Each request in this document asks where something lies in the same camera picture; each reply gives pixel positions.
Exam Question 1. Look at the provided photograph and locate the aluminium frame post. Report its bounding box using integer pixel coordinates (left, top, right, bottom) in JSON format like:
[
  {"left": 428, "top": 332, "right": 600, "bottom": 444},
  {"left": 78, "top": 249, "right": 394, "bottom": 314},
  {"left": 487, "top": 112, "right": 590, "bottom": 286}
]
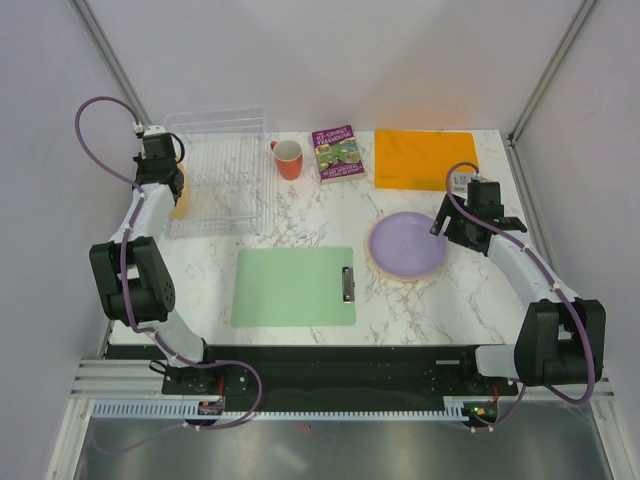
[
  {"left": 70, "top": 0, "right": 151, "bottom": 124},
  {"left": 506, "top": 0, "right": 600, "bottom": 148}
]

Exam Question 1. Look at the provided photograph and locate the tan plate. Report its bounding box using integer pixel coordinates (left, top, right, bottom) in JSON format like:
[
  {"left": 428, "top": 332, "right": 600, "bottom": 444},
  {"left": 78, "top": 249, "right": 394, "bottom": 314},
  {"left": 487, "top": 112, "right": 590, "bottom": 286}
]
[{"left": 170, "top": 163, "right": 190, "bottom": 220}]

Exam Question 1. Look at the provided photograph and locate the purple plate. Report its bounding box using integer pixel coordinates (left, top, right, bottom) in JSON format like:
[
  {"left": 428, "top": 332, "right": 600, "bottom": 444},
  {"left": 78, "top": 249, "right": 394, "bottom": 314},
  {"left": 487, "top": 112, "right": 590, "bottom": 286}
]
[{"left": 366, "top": 211, "right": 448, "bottom": 281}]

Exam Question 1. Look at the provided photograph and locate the white slotted cable duct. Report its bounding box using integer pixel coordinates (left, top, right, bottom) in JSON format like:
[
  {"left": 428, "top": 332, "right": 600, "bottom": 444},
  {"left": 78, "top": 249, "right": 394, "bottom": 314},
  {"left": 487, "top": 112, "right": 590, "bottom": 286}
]
[{"left": 91, "top": 396, "right": 468, "bottom": 422}]

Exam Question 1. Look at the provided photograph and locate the orange mug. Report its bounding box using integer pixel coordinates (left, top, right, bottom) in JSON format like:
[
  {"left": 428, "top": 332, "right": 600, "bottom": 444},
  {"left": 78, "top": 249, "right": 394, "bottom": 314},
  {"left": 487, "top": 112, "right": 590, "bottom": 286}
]
[{"left": 270, "top": 140, "right": 303, "bottom": 181}]

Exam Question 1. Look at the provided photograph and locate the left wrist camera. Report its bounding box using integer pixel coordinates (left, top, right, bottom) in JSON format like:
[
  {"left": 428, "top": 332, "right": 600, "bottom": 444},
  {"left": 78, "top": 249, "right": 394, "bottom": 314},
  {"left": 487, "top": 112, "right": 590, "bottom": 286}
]
[{"left": 133, "top": 122, "right": 167, "bottom": 139}]

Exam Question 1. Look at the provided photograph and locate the purple paperback book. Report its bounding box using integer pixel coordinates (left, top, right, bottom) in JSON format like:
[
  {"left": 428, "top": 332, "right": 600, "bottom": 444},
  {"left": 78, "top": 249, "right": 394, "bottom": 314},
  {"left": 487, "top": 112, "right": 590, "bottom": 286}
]
[{"left": 311, "top": 125, "right": 366, "bottom": 185}]

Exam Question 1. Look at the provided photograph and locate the orange mat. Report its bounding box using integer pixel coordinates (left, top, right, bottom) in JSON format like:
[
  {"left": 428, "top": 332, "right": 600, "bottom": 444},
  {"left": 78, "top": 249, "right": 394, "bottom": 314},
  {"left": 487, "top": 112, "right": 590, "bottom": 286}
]
[{"left": 374, "top": 130, "right": 478, "bottom": 192}]

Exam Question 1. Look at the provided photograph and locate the small white label card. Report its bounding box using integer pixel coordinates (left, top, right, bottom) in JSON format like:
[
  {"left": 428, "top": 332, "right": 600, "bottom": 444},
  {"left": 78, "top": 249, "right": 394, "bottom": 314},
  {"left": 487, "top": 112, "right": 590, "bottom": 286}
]
[{"left": 449, "top": 172, "right": 477, "bottom": 195}]

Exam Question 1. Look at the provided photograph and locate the right aluminium frame post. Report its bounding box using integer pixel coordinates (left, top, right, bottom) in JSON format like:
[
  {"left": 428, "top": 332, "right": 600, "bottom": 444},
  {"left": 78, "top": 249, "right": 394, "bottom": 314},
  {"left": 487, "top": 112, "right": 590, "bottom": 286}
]
[{"left": 506, "top": 0, "right": 600, "bottom": 148}]

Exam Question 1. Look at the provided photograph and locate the white wire dish rack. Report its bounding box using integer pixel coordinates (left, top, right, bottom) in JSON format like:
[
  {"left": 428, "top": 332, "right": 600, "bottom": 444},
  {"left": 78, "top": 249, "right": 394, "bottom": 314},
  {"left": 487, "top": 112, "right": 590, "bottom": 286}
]
[{"left": 164, "top": 107, "right": 272, "bottom": 239}]

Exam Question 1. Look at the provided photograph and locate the pink plate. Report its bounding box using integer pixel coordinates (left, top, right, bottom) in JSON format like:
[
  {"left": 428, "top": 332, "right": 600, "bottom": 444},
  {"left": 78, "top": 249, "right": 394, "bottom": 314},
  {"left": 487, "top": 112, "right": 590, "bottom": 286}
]
[{"left": 367, "top": 240, "right": 447, "bottom": 281}]

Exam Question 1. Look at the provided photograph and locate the left aluminium frame post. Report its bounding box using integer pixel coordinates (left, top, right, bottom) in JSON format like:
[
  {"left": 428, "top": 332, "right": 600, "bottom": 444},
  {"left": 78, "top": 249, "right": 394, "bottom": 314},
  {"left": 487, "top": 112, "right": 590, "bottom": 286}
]
[{"left": 70, "top": 0, "right": 151, "bottom": 124}]

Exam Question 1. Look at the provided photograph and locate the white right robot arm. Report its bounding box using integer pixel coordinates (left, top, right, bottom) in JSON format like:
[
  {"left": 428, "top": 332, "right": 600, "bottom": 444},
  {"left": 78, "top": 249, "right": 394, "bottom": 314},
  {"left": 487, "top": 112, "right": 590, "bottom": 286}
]
[{"left": 430, "top": 180, "right": 606, "bottom": 398}]

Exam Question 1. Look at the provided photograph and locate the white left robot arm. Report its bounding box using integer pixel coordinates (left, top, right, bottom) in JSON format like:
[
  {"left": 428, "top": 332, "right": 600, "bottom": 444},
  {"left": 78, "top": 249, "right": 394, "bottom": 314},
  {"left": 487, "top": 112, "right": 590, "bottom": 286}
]
[{"left": 89, "top": 125, "right": 220, "bottom": 393}]

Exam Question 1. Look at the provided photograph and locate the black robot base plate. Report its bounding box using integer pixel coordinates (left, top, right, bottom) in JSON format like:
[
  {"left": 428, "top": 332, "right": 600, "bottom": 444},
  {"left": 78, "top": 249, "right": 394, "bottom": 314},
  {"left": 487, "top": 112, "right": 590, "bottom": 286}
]
[{"left": 151, "top": 346, "right": 518, "bottom": 412}]

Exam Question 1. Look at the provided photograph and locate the green clipboard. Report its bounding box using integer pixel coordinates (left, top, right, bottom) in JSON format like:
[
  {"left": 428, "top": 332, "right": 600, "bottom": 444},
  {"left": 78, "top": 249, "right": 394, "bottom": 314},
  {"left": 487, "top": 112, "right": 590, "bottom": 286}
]
[{"left": 231, "top": 247, "right": 356, "bottom": 328}]

